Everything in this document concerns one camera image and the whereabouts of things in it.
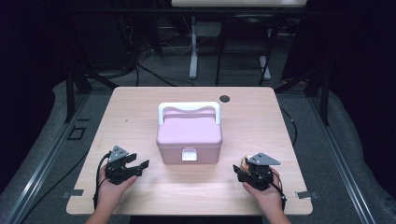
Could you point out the black chair frame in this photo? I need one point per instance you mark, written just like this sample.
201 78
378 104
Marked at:
219 56

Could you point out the black metal stand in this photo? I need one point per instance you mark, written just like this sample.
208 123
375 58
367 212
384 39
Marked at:
325 99
70 93

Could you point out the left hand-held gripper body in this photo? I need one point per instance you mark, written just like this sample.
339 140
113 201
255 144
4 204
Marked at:
116 171

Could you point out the person's left hand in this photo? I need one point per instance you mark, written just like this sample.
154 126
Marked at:
110 194

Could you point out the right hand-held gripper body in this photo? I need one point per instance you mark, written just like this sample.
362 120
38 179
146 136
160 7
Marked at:
260 177

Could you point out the pink storage box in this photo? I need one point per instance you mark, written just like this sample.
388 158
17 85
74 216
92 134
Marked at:
188 137

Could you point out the white desk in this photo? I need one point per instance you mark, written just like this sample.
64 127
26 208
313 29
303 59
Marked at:
193 62

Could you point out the person's right hand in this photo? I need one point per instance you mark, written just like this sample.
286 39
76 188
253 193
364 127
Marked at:
269 199

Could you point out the grey tape piece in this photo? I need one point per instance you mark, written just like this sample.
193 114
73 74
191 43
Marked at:
73 193
306 195

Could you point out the metal floor rail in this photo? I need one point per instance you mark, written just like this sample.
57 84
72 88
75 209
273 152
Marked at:
46 158
342 165

